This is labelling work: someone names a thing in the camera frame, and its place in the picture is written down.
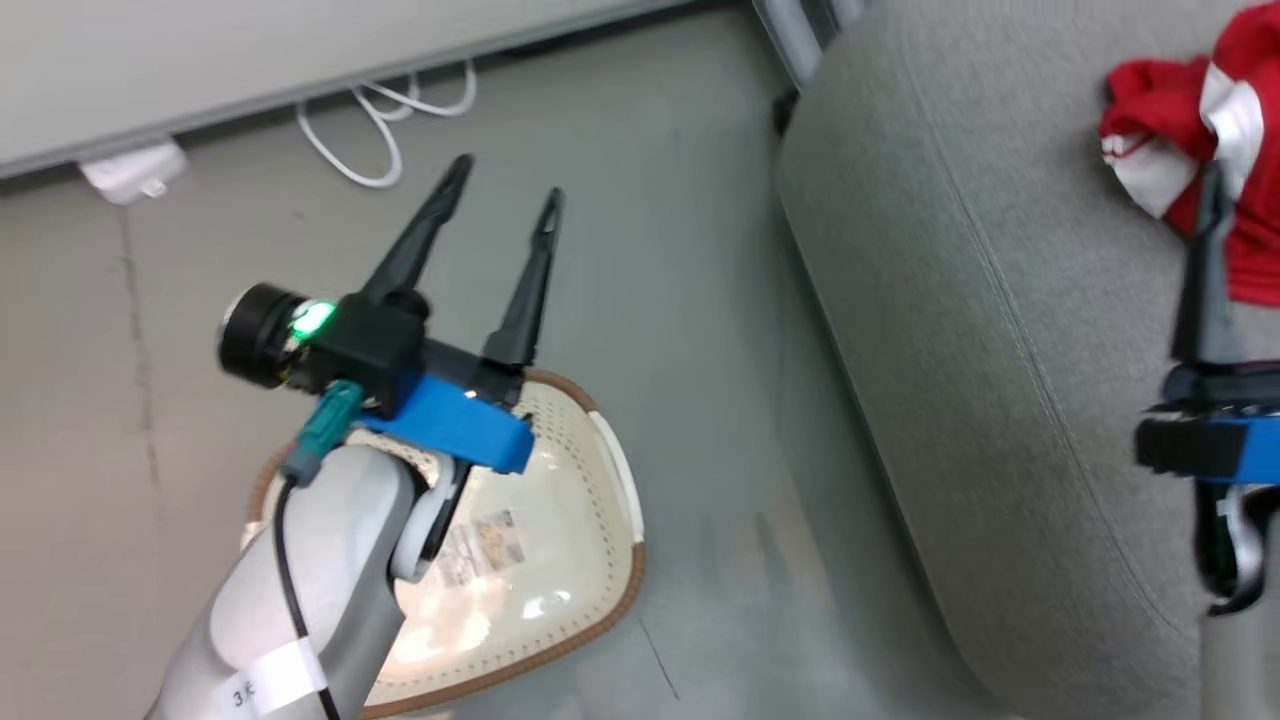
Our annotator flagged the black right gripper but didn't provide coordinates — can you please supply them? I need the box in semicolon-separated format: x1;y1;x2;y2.
1160;163;1280;413

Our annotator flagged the looped white power cable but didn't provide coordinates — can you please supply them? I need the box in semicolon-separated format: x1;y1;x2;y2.
295;60;479;189

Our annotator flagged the white tape label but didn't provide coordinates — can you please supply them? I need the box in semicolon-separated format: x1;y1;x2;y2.
225;640;329;716

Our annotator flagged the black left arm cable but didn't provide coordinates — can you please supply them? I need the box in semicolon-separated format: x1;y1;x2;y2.
272;480;341;720

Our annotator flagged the paper sticker in basket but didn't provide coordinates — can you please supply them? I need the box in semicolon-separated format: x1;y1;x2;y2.
440;510;526;586

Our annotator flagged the teal left cable connector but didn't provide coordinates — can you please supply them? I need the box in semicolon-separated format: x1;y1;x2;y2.
282;380;366;488

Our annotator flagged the grey curved partition leg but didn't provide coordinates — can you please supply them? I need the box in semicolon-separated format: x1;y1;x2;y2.
755;0;866;91

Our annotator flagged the grey fabric sofa seat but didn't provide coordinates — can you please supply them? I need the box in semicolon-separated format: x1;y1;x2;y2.
775;0;1280;720

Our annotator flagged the red garment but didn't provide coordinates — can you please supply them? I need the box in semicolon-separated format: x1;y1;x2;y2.
1195;0;1280;306

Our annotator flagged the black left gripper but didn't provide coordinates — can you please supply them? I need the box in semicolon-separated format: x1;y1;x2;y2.
218;153;567;416

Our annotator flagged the cream perforated laundry basket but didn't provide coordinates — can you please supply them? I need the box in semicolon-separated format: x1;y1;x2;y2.
245;370;646;719

